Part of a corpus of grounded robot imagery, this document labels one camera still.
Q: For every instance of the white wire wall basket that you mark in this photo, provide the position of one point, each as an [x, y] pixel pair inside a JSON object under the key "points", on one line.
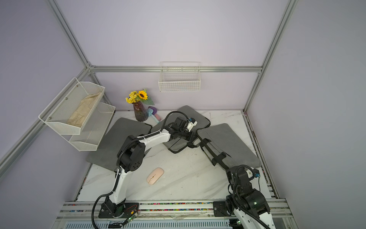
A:
{"points": [[179, 77]]}

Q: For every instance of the dark glass vase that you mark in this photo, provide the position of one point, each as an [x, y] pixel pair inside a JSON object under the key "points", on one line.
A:
{"points": [[140, 112]]}

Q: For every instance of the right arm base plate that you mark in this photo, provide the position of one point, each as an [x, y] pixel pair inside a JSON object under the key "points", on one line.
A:
{"points": [[222, 209]]}

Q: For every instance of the white two-tier mesh shelf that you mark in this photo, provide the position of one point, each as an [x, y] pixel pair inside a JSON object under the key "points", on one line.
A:
{"points": [[56, 114]]}

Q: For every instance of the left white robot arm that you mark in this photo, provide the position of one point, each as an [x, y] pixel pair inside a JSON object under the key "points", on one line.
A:
{"points": [[132, 153]]}

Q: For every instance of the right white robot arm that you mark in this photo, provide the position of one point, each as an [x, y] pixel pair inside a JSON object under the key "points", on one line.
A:
{"points": [[264, 221]]}

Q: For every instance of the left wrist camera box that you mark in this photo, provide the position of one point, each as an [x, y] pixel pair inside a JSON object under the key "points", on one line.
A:
{"points": [[191, 124]]}

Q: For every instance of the purple toy shovel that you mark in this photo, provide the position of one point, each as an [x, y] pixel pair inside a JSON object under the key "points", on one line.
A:
{"points": [[155, 113]]}

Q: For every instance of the light blue toy shovel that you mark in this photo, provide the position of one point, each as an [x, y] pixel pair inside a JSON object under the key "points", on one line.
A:
{"points": [[150, 114]]}

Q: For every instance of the beige cloth in shelf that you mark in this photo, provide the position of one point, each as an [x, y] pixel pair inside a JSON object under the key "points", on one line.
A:
{"points": [[79, 116]]}

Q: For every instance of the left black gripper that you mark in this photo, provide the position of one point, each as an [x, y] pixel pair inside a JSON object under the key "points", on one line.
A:
{"points": [[190, 137]]}

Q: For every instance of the yellow artificial sunflowers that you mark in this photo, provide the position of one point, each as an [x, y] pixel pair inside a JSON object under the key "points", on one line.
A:
{"points": [[140, 96]]}

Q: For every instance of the grey laptop bag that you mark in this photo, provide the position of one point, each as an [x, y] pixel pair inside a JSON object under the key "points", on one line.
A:
{"points": [[225, 148], [186, 112], [106, 154]]}

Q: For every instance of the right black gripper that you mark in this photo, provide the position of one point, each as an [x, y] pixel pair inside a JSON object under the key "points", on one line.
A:
{"points": [[229, 174]]}

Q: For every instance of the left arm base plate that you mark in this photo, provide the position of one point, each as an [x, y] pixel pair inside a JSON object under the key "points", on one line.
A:
{"points": [[122, 211]]}

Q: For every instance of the aluminium frame rails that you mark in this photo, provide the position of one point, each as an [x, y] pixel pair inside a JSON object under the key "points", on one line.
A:
{"points": [[179, 51]]}

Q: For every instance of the pink computer mouse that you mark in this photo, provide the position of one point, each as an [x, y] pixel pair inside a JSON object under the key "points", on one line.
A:
{"points": [[154, 176]]}

